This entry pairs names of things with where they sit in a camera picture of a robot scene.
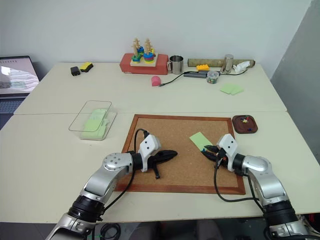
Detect grey usb hub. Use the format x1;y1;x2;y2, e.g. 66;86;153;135
183;70;221;79

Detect brown wooden tray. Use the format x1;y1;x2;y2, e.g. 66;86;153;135
231;114;259;135

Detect crumpled white paper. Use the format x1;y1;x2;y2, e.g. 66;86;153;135
232;60;251;74

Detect clear plastic box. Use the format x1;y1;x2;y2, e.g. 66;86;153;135
68;100;118;142

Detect green sticky note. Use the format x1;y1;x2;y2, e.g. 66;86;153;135
189;131;214;152
219;83;239;95
230;84;245;96

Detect pink rounded block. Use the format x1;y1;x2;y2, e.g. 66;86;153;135
150;75;163;88

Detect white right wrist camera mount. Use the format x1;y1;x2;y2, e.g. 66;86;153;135
215;133;239;171

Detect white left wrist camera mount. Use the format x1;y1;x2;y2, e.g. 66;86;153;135
137;134;162;173

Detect stack of green notes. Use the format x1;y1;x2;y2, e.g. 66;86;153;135
80;107;113;140

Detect red rectangular box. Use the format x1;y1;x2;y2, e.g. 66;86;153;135
119;52;169;76

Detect black coiled floor cable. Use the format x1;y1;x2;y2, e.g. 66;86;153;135
99;222;122;240

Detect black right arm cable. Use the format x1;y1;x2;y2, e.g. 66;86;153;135
213;148;264;203

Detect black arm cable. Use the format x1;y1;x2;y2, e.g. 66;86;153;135
96;128;150;222
213;148;264;203

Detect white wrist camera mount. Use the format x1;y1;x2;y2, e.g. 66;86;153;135
137;134;162;173
215;133;239;171

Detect brown rolled tube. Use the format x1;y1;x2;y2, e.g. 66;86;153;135
187;58;256;68

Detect wooden colourful stacking toy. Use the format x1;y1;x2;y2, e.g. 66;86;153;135
129;37;158;68

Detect steel tumbler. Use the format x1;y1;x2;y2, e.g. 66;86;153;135
219;53;235;74

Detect wood-framed cork board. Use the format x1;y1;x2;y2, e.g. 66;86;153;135
115;114;247;196

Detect steel mug with handle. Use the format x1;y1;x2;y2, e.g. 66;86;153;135
166;55;185;75

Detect open laptop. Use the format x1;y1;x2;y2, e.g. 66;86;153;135
0;55;41;116

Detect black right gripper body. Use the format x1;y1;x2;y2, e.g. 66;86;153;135
211;146;230;171

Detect yellow and black eraser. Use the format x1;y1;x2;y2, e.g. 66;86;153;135
79;61;95;74

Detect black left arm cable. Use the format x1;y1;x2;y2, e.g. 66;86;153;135
96;128;150;222

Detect clear jar of pushpins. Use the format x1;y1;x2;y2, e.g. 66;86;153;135
206;70;219;85

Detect black cable with plug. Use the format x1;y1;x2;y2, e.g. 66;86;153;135
158;72;186;87

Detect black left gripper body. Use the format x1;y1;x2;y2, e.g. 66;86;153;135
147;151;166;171

